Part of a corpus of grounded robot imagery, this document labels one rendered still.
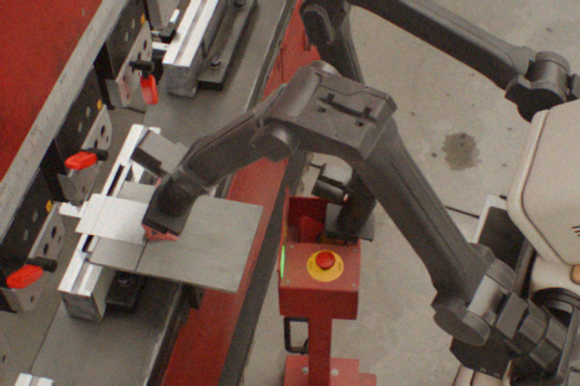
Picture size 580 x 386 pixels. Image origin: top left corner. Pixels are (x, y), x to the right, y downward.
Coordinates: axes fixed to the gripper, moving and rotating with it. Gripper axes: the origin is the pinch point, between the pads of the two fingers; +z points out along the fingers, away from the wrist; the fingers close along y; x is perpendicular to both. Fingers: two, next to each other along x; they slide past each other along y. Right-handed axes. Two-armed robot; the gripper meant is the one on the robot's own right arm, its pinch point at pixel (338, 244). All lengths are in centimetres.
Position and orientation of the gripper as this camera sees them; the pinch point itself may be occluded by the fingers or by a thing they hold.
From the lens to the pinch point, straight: 186.6
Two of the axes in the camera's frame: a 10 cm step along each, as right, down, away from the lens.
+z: -2.3, 5.4, 8.1
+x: -0.9, 8.2, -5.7
